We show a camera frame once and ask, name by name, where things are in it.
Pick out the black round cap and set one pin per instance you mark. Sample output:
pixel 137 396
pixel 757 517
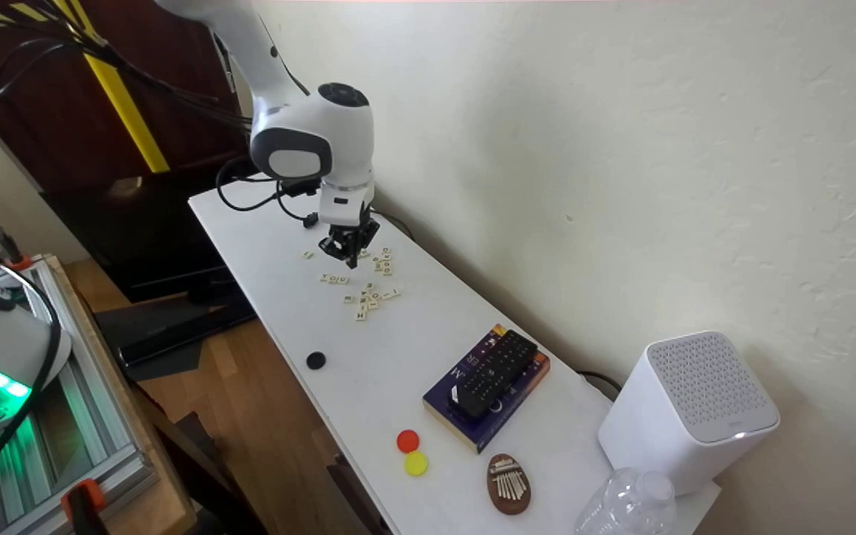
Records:
pixel 317 361

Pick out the brown oval object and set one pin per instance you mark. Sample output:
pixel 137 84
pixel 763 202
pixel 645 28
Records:
pixel 507 484

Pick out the yellow round disc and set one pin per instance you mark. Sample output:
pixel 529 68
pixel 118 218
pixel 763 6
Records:
pixel 416 463

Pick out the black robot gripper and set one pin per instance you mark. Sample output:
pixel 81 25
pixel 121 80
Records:
pixel 341 205

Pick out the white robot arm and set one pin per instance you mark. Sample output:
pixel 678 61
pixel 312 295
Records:
pixel 305 136

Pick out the orange round disc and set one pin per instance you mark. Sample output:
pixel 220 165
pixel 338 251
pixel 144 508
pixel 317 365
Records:
pixel 407 439

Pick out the dark blue book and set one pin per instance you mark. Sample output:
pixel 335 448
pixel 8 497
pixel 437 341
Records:
pixel 480 431

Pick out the dark wooden cabinet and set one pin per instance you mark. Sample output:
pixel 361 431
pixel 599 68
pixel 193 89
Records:
pixel 67 135

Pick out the white speaker box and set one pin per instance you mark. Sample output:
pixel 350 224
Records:
pixel 688 410

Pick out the clear plastic bottle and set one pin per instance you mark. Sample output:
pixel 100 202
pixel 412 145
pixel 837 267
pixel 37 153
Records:
pixel 629 502

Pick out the black remote control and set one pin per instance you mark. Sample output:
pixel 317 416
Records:
pixel 503 361

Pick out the cluster of cream letter tiles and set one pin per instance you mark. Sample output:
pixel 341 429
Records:
pixel 366 289

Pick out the yellow diagonal tape strip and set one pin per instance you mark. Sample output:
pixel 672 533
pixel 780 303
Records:
pixel 127 108

